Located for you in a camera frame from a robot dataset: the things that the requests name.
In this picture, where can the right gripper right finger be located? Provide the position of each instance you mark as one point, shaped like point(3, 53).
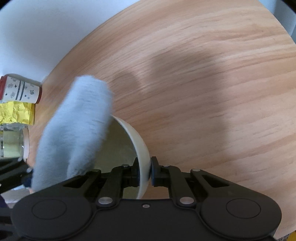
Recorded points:
point(173, 179)

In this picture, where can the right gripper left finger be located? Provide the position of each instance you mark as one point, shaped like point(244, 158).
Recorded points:
point(114, 182)

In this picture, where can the pale green bowl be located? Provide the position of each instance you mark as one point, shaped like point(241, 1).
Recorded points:
point(123, 145)

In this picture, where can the grey fluffy cloth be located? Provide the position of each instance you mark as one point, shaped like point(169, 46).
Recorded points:
point(70, 140)

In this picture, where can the glass pitcher cream lid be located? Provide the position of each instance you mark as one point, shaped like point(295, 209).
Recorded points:
point(14, 141)

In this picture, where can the yellow crumpled snack bag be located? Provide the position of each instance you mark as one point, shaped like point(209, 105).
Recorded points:
point(17, 112)

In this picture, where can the red lid travel tumbler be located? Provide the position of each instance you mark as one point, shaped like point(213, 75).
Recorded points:
point(14, 89)

